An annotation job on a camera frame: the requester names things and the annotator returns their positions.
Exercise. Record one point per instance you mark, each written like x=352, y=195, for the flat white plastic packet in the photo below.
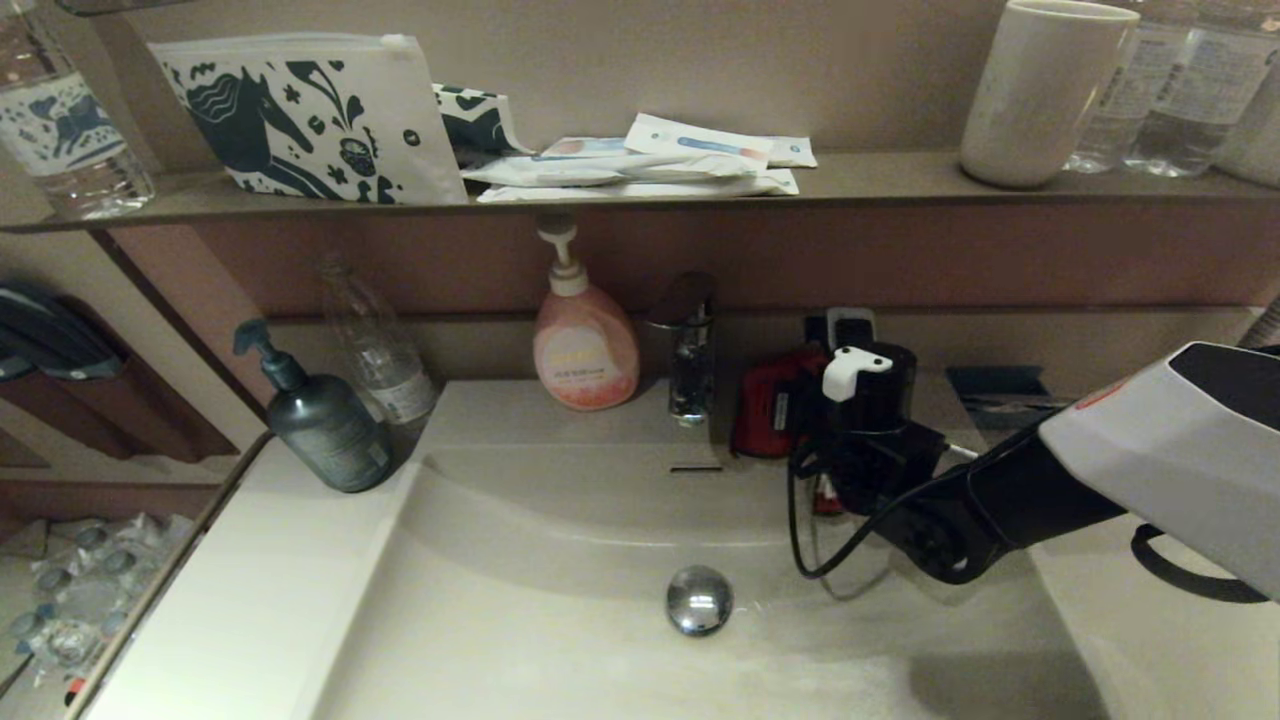
x=700, y=186

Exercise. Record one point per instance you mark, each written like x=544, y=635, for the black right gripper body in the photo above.
x=870, y=465

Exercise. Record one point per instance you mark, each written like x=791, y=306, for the brown wall shelf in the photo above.
x=900, y=179

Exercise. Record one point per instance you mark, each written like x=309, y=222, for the dark blue bag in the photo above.
x=50, y=335

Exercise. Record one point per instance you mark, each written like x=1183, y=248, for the dark green pump bottle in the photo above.
x=322, y=430

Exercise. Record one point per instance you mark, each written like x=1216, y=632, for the clear water bottle white label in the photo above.
x=1195, y=100
x=1110, y=120

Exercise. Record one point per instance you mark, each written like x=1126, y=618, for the pink soap pump bottle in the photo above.
x=585, y=350

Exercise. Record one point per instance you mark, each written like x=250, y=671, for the long white plastic packet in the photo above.
x=560, y=171

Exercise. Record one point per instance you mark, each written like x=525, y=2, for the white packet with orange print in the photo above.
x=585, y=147

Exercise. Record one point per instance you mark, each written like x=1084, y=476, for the beige ceramic cup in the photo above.
x=1255, y=145
x=1040, y=100

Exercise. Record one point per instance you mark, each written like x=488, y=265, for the brown wooden side shelf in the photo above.
x=170, y=420

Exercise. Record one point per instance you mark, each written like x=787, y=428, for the clear empty plastic bottle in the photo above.
x=382, y=360

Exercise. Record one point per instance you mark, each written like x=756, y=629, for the white toothbrush packet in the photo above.
x=700, y=141

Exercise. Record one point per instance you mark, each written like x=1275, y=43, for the orange microfibre cleaning cloth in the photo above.
x=765, y=410

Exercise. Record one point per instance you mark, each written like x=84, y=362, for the small horse print pouch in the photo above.
x=480, y=123

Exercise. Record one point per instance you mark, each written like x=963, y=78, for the white wash basin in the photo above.
x=480, y=620

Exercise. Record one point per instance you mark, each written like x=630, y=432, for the chrome drain stopper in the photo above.
x=699, y=600

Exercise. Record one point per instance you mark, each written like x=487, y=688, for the dark blue small box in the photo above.
x=995, y=385

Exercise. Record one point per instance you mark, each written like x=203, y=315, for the shrink-wrapped bottle pack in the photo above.
x=80, y=590

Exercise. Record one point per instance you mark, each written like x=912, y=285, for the water bottle blue print label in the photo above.
x=68, y=130

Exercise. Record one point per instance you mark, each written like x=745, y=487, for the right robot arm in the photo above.
x=1130, y=470

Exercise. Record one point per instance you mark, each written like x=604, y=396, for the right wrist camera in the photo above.
x=865, y=375

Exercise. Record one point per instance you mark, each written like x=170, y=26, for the chrome sink faucet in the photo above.
x=688, y=350

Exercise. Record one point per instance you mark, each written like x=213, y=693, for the small white sachet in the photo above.
x=793, y=151

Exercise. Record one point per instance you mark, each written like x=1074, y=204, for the large horse print zip pouch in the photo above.
x=397, y=100

